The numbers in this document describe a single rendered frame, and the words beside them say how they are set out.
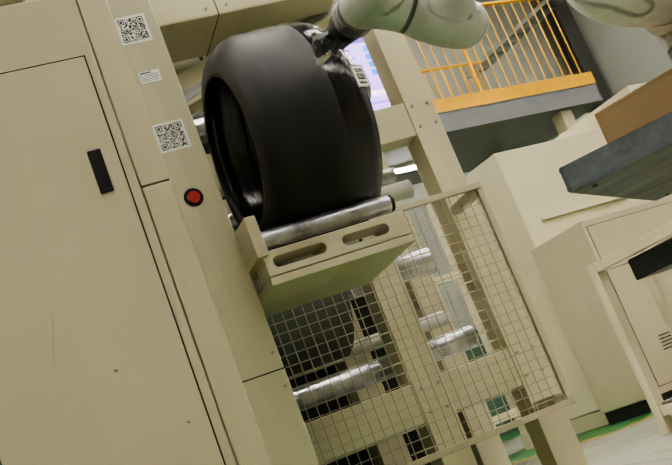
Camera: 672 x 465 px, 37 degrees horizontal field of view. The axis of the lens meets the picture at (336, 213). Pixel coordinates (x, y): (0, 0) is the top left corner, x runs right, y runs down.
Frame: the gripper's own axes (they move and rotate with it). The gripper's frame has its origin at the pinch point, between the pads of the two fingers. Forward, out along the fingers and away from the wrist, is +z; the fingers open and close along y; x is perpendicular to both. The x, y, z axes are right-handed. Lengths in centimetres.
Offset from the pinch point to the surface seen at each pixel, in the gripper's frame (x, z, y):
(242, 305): 47, 19, 31
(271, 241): 35.9, 12.6, 21.2
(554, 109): -75, 670, -504
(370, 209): 35.4, 12.5, -4.0
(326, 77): 4.2, 5.0, -1.2
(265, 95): 4.7, 6.1, 13.8
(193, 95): -15, 67, 13
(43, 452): 62, -49, 82
